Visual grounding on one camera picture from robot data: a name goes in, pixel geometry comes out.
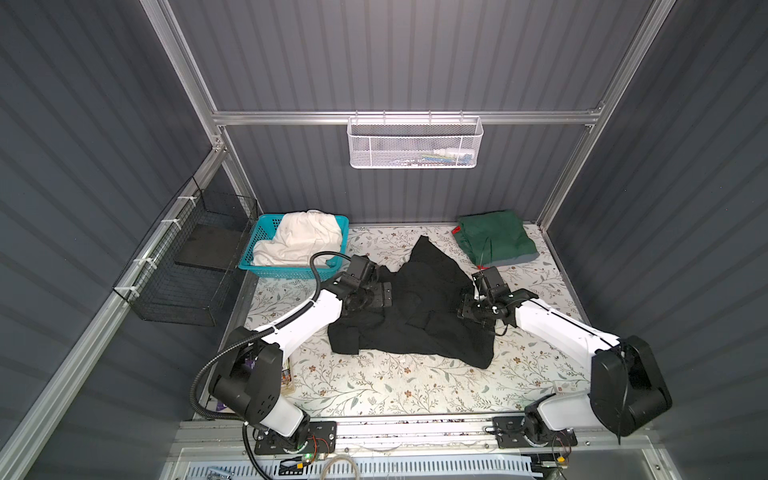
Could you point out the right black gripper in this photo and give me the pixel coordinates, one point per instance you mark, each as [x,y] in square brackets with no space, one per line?
[464,308]

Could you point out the black t-shirt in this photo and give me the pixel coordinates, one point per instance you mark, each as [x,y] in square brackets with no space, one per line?
[423,319]

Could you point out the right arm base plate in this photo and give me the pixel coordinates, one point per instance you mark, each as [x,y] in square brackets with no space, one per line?
[526,430]

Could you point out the black wire side basket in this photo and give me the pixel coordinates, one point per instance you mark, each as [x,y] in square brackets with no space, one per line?
[188,274]

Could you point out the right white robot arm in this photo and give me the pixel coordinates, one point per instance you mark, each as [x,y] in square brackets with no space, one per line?
[626,387]

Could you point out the white bottle in basket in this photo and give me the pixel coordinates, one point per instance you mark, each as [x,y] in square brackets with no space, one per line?
[458,154]

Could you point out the teal plastic laundry basket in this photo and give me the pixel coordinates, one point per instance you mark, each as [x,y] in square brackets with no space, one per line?
[288,273]

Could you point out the white t-shirt in basket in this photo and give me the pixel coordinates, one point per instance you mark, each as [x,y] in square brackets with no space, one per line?
[289,240]

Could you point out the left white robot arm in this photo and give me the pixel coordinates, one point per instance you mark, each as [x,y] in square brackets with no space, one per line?
[246,376]

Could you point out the folded grey t-shirt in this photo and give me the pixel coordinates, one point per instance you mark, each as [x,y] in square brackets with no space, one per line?
[512,261]

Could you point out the purple book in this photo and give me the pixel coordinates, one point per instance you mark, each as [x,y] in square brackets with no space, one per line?
[282,375]

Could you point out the floral table mat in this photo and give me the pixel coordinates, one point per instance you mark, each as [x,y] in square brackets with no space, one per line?
[524,368]

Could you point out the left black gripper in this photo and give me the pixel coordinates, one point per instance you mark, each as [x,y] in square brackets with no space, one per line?
[377,295]

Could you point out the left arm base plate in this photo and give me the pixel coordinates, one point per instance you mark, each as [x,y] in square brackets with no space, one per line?
[310,438]

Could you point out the white wire wall basket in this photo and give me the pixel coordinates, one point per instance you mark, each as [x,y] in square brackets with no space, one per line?
[408,141]

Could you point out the folded green t-shirt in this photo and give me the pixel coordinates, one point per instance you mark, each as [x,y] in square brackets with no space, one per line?
[492,236]

